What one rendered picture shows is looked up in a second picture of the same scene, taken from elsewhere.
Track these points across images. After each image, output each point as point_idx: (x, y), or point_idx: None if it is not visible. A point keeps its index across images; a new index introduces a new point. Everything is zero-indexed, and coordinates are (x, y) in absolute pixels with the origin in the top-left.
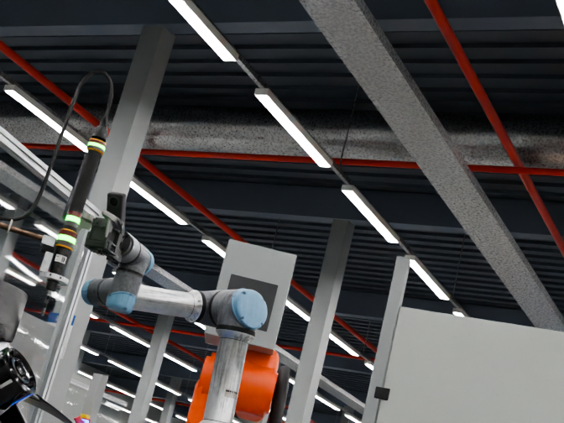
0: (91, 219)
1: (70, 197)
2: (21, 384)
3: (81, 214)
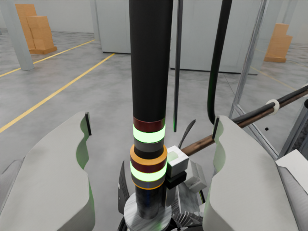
0: (204, 210)
1: (175, 78)
2: (119, 224)
3: (134, 115)
